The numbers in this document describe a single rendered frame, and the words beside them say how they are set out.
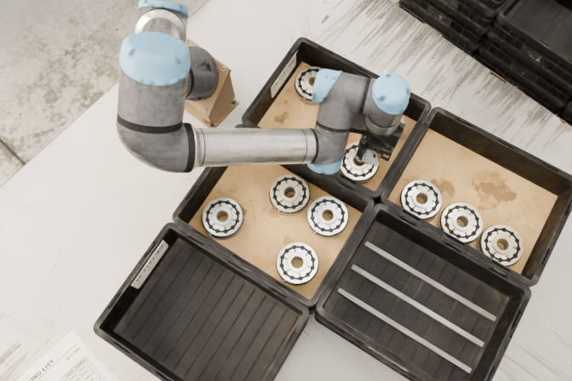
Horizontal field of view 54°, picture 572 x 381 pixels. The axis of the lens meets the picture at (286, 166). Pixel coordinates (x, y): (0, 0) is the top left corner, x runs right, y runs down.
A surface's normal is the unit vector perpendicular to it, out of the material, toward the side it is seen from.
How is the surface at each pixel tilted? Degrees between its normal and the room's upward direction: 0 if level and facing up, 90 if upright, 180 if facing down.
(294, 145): 36
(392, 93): 0
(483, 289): 0
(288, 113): 0
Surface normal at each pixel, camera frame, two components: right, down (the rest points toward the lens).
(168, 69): 0.55, 0.40
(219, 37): -0.02, -0.35
